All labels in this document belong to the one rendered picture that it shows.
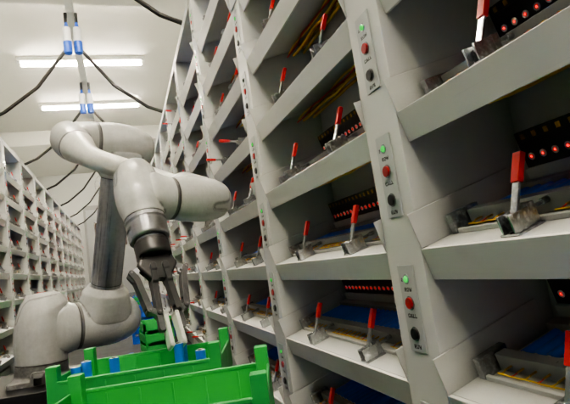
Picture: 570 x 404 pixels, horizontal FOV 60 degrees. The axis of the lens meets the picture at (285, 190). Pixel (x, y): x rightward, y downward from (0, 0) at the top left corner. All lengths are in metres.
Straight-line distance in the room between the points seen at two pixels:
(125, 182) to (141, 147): 0.56
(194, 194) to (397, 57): 0.62
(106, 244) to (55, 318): 0.27
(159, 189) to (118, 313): 0.75
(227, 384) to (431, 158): 0.46
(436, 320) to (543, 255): 0.22
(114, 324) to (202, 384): 1.03
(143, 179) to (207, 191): 0.16
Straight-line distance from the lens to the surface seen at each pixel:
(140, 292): 1.05
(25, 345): 1.77
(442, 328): 0.72
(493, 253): 0.60
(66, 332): 1.78
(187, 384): 0.83
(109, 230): 1.74
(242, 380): 0.82
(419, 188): 0.72
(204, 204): 1.20
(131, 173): 1.16
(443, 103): 0.65
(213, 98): 2.15
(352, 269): 0.92
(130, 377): 0.95
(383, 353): 0.95
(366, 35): 0.80
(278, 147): 1.40
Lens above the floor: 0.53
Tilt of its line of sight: 8 degrees up
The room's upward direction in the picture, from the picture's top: 8 degrees counter-clockwise
